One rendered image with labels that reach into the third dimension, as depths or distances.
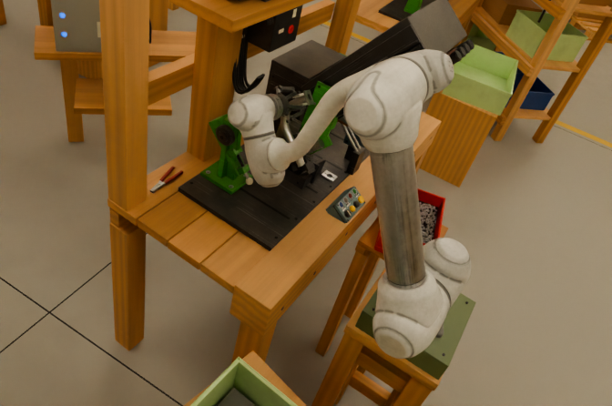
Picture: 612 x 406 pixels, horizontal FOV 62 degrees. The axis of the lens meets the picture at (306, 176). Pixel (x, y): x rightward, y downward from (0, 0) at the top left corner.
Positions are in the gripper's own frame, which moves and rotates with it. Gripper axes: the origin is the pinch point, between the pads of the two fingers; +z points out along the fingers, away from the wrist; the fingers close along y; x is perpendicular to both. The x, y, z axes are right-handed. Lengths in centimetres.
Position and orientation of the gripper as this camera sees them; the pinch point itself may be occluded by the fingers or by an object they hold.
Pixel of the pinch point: (301, 99)
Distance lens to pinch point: 189.5
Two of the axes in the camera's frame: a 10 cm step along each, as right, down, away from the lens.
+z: 4.6, -2.4, 8.5
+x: -8.2, 2.6, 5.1
